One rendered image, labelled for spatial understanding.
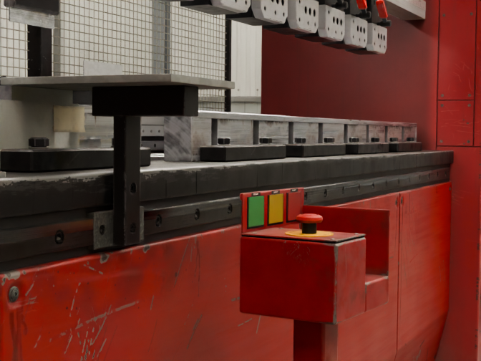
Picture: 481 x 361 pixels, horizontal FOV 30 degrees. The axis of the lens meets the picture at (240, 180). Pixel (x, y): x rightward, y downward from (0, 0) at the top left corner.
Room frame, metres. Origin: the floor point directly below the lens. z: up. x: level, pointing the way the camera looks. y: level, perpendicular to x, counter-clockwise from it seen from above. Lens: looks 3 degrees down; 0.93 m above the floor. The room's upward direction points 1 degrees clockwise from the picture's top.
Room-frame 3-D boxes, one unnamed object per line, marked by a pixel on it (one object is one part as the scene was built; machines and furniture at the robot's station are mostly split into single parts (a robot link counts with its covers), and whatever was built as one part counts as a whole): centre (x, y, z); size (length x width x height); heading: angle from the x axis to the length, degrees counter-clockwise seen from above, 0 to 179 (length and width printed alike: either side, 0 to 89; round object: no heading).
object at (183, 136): (2.44, -0.24, 0.92); 1.67 x 0.06 x 0.10; 155
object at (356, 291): (1.38, -0.12, 0.75); 0.20 x 0.16 x 0.18; 149
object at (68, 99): (1.30, 0.29, 0.99); 0.14 x 0.01 x 0.03; 155
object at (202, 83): (1.23, 0.17, 1.00); 0.26 x 0.18 x 0.01; 65
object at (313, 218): (1.33, -0.10, 0.79); 0.04 x 0.04 x 0.04
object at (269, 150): (1.82, -0.01, 0.89); 0.30 x 0.05 x 0.03; 155
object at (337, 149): (2.18, -0.18, 0.89); 0.30 x 0.05 x 0.03; 155
